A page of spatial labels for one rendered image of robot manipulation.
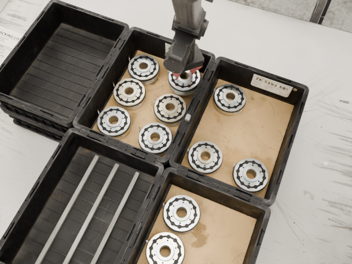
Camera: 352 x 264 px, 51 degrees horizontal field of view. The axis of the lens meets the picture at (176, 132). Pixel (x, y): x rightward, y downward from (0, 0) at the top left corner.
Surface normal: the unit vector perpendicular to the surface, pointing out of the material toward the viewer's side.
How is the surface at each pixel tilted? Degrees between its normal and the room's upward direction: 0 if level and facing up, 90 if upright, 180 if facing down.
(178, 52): 9
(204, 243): 0
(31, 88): 0
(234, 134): 0
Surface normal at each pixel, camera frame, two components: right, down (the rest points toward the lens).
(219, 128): 0.01, -0.43
